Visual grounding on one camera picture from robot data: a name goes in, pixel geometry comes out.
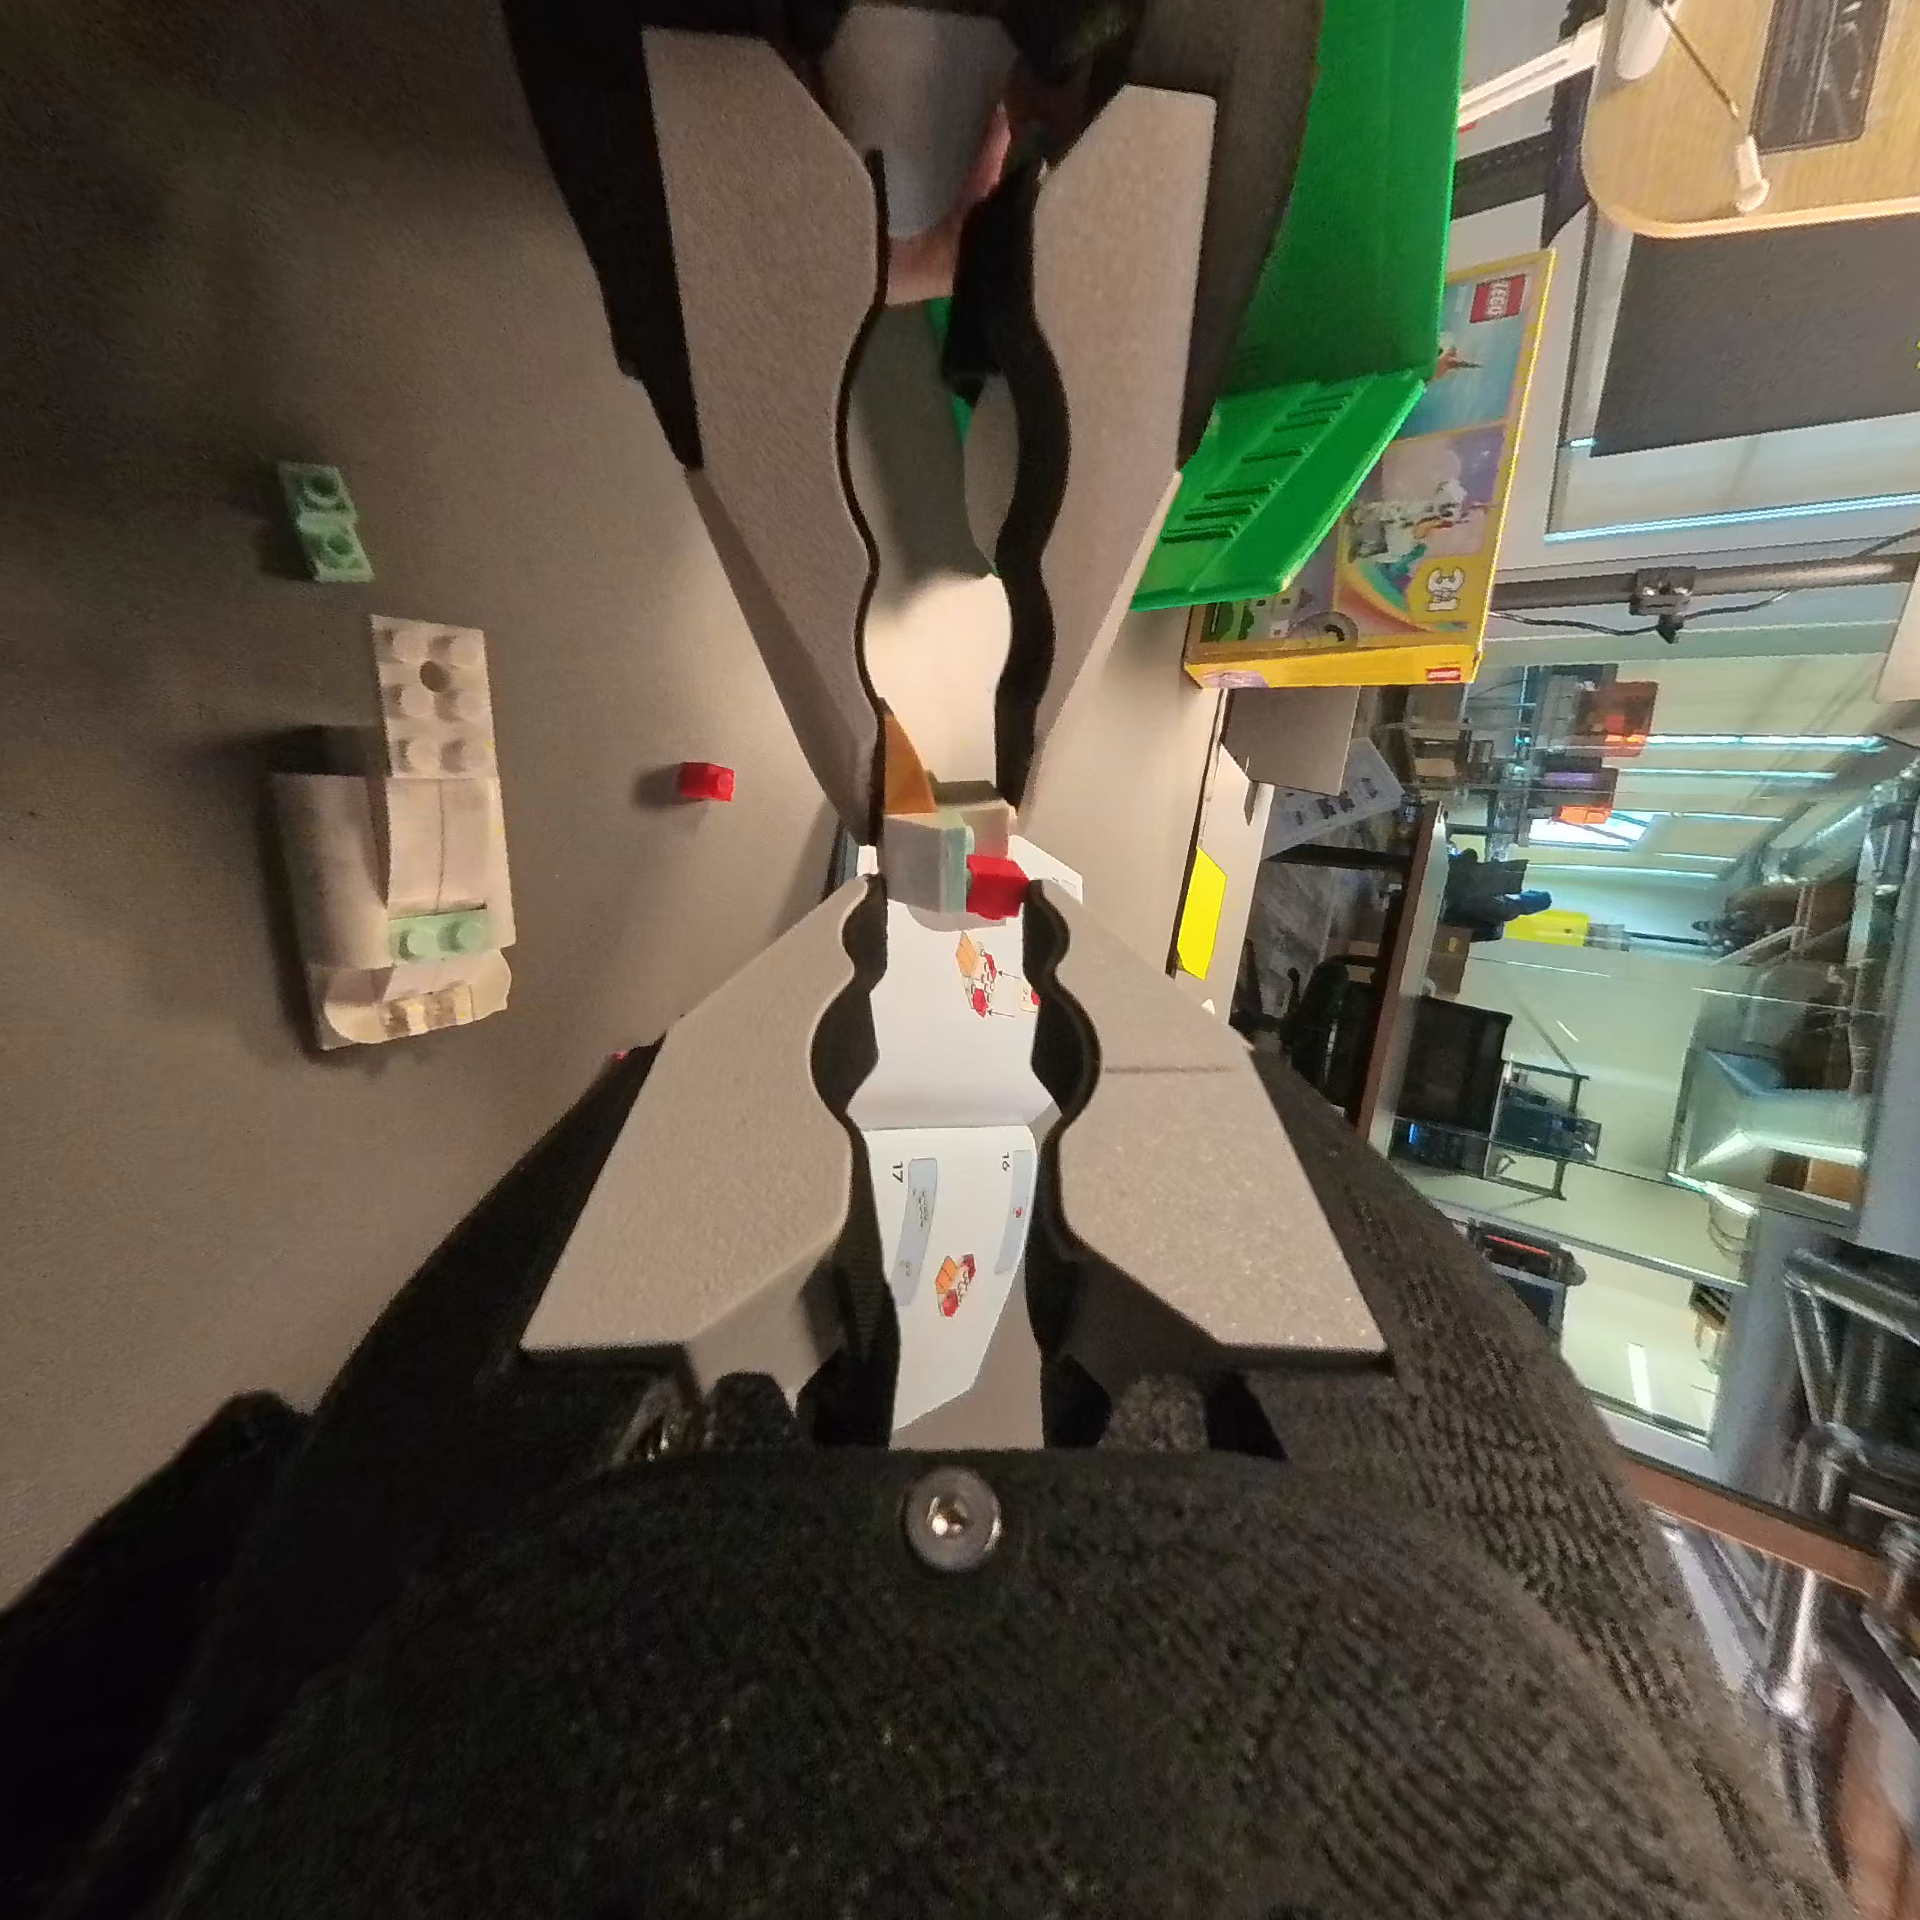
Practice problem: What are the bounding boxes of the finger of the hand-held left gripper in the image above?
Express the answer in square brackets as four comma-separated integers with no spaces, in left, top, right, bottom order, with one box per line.
[945,87,1220,807]
[643,28,889,846]

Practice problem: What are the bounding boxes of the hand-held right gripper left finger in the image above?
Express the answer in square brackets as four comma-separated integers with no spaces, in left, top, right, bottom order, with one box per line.
[519,878,902,1377]

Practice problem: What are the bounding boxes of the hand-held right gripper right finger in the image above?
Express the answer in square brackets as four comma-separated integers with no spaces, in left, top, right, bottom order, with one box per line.
[1023,878,1389,1370]

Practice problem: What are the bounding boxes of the small grey red lego assembly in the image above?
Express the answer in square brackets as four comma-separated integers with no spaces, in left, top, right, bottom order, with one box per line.
[874,701,1039,926]

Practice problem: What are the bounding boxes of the yellow lego box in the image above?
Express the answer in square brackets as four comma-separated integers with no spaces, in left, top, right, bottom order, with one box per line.
[1182,247,1557,693]

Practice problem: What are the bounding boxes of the white lego assembly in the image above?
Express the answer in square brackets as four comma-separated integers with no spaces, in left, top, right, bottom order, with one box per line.
[267,612,522,1057]

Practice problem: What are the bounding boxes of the light green lego plate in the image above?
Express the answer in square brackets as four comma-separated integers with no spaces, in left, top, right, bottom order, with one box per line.
[277,460,378,585]

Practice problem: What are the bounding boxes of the person's left hand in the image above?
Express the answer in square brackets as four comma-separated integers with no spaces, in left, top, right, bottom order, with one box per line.
[887,106,1015,311]

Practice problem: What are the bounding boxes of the green plastic bin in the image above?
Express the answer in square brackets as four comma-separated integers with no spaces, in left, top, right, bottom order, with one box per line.
[1127,0,1469,614]

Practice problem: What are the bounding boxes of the round wooden table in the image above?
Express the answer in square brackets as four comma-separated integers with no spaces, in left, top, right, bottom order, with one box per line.
[1579,0,1920,241]

